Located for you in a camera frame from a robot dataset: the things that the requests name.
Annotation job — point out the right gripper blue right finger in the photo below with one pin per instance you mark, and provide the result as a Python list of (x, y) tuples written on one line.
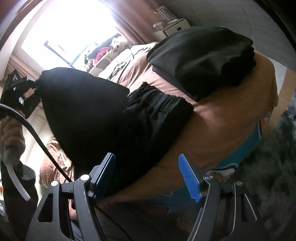
[(194, 179)]

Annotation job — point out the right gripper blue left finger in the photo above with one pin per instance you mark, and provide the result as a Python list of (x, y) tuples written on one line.
[(101, 178)]

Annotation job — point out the black pants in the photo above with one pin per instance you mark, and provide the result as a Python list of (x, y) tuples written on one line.
[(91, 117)]

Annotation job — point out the person's left hand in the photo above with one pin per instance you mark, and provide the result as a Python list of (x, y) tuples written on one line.
[(12, 135)]

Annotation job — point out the brown bed cover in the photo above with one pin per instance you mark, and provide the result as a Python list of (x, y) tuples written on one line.
[(219, 125)]

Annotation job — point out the clothes pile on windowsill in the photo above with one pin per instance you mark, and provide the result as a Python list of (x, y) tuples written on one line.
[(114, 45)]

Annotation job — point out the folded black clothes stack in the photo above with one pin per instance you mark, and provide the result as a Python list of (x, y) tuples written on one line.
[(202, 60)]

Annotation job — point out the pink curtain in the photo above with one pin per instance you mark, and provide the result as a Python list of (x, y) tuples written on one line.
[(134, 19)]

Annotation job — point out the white bedside cabinet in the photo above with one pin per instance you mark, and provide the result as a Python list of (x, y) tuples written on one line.
[(180, 24)]

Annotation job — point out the white cup on cabinet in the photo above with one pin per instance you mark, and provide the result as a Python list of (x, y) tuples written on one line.
[(159, 26)]

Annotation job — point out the white rack on cabinet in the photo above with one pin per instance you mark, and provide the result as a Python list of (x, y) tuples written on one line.
[(164, 14)]

